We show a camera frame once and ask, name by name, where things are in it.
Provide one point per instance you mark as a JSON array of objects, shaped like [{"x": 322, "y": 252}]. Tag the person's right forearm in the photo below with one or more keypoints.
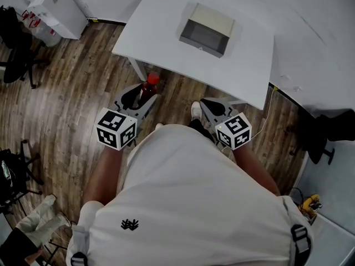
[{"x": 255, "y": 170}]

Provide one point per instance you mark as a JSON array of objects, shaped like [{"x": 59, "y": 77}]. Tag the person's black trouser leg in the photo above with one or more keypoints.
[{"x": 201, "y": 129}]

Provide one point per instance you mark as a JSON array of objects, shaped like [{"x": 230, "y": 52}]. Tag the yellow tool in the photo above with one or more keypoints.
[{"x": 309, "y": 204}]

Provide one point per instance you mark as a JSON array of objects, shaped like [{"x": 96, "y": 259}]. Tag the grey box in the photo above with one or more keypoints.
[{"x": 205, "y": 35}]

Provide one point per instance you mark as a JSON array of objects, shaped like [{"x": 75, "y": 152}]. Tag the white cabinet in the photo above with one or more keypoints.
[{"x": 63, "y": 12}]

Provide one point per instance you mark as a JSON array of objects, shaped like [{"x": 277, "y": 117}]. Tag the white shoe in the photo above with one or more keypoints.
[
  {"x": 159, "y": 125},
  {"x": 196, "y": 110}
]

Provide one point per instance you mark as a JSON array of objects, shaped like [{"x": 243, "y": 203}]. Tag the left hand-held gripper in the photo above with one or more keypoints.
[{"x": 115, "y": 130}]

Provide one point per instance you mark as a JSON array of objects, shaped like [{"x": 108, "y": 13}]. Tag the small red bottle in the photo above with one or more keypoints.
[{"x": 148, "y": 91}]

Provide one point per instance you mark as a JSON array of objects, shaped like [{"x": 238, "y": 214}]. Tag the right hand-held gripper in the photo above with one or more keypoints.
[{"x": 234, "y": 132}]

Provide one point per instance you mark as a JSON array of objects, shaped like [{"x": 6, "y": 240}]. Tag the person's left forearm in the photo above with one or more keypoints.
[{"x": 102, "y": 173}]

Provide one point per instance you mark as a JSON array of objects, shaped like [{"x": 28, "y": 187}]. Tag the white table leg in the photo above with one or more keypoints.
[{"x": 137, "y": 69}]

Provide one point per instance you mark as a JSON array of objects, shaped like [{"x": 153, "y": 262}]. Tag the black office chair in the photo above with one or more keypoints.
[
  {"x": 16, "y": 51},
  {"x": 14, "y": 173},
  {"x": 321, "y": 137}
]

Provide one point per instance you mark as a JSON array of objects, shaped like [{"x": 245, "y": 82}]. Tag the person's white shirt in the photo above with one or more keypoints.
[{"x": 188, "y": 193}]

